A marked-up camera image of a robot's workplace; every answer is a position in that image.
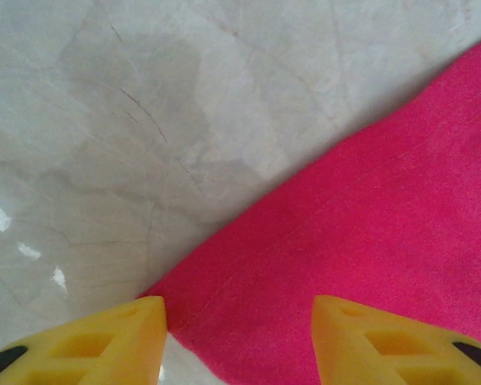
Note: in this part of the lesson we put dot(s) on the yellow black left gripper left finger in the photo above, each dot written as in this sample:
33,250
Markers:
136,341

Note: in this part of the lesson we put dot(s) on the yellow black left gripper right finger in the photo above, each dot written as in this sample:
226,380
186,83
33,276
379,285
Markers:
336,341

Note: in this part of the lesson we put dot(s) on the red t-shirt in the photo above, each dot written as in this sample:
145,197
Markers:
364,220

